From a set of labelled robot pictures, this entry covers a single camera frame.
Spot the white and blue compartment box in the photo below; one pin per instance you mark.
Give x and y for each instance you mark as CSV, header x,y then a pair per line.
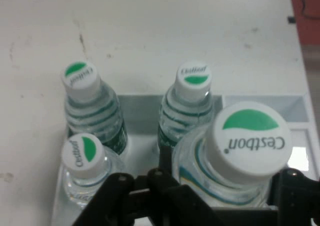
x,y
141,141

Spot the orange red box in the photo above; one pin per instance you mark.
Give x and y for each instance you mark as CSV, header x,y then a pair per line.
x,y
308,23

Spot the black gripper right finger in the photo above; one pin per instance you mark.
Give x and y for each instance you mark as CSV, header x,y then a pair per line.
x,y
297,198

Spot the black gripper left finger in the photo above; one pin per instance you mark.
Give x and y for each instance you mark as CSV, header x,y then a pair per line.
x,y
155,198

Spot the green label water bottle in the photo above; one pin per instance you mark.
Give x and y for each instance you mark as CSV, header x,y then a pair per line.
x,y
80,79
250,148
80,157
193,74

